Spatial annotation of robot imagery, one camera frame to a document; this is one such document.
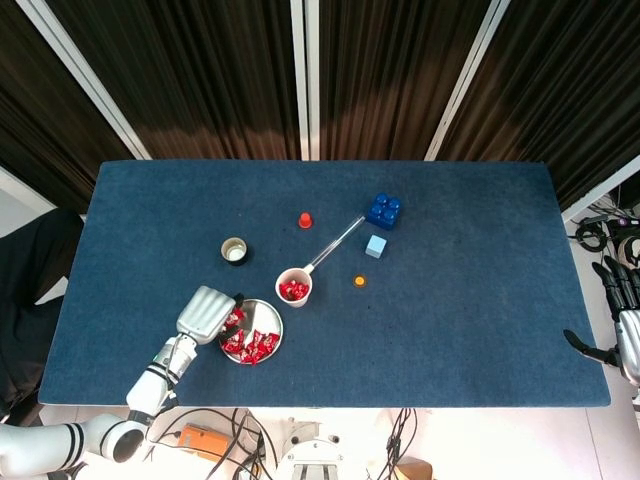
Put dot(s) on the small black paper cup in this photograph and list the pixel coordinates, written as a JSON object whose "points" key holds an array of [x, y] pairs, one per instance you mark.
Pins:
{"points": [[234, 250]]}

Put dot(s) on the orange device box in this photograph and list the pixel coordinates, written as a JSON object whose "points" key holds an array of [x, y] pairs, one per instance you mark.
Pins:
{"points": [[202, 442]]}

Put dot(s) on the brown wooden thing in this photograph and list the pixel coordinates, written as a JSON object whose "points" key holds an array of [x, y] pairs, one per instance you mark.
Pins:
{"points": [[412, 470]]}

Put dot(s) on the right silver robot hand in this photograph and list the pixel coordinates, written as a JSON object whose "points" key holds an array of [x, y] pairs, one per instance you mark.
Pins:
{"points": [[630, 340]]}

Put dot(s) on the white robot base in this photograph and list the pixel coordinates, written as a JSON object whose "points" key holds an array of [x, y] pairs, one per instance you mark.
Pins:
{"points": [[312, 460]]}

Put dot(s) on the red small cone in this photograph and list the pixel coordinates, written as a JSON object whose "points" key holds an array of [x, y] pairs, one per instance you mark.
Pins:
{"points": [[305, 220]]}

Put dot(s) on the white double partition post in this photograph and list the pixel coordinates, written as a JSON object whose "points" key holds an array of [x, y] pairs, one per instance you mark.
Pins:
{"points": [[312, 75]]}

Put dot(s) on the white paper cup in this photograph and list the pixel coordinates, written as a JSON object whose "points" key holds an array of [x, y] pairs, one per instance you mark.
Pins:
{"points": [[298, 302]]}

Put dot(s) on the clear glass test tube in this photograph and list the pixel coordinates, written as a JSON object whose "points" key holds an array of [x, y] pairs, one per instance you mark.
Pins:
{"points": [[334, 243]]}

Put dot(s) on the round steel plate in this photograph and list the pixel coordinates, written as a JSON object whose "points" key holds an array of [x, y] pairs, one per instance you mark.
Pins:
{"points": [[265, 317]]}

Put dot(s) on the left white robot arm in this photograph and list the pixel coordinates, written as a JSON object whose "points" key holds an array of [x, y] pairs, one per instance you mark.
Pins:
{"points": [[150, 395]]}

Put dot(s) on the orange round disc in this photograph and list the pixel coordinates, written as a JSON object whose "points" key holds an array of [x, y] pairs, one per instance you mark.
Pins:
{"points": [[359, 281]]}

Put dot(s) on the dark blue building block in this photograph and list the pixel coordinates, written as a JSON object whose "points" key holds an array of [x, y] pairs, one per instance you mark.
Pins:
{"points": [[385, 210]]}

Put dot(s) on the light blue cube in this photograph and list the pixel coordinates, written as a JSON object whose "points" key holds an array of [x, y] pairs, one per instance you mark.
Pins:
{"points": [[376, 246]]}

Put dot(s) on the dark brown curtain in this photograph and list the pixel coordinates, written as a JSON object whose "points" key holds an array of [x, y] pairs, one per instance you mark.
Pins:
{"points": [[390, 75], [565, 75], [190, 75], [40, 100]]}

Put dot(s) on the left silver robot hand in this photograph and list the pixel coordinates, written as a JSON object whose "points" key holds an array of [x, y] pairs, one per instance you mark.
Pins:
{"points": [[205, 315]]}

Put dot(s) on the blue table cloth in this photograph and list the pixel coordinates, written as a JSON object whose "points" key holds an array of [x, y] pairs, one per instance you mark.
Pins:
{"points": [[450, 325]]}

